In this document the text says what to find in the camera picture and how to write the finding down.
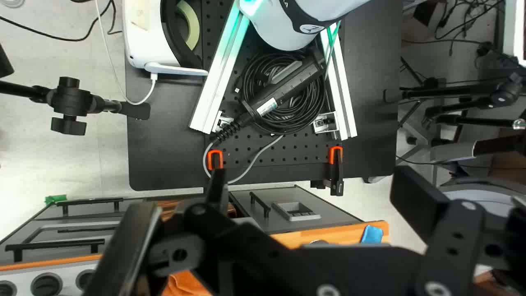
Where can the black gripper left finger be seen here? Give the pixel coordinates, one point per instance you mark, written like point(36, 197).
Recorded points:
point(123, 247)

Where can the wooden board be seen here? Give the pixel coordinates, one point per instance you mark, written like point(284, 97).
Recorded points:
point(329, 233)

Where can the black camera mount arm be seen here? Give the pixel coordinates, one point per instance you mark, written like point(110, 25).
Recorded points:
point(71, 100)

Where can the small green block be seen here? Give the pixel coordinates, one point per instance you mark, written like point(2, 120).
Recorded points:
point(54, 199)

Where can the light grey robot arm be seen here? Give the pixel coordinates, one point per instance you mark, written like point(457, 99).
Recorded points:
point(279, 18)

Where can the orange black clamp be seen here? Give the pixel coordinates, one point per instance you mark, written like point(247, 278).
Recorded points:
point(335, 169)
point(215, 158)

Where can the small blue block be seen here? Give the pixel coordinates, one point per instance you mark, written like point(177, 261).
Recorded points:
point(373, 233)

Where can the aluminium extrusion rail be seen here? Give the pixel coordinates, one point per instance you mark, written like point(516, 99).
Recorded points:
point(215, 82)
point(342, 92)

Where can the white headset device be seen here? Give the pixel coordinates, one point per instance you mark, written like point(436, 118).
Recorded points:
point(148, 33)

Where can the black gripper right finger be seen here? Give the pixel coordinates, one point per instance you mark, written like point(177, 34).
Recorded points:
point(419, 199)

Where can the black tripod stand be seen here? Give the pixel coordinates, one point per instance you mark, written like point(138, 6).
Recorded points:
point(465, 90)

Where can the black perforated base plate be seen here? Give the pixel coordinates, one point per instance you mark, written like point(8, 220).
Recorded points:
point(164, 148)

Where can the white monitor edge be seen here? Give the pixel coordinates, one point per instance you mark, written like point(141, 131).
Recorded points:
point(518, 26)

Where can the grey panel with round knobs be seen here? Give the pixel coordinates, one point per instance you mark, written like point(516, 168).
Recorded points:
point(33, 279)

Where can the grey toy stove top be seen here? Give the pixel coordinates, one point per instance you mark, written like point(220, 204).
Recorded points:
point(322, 210)

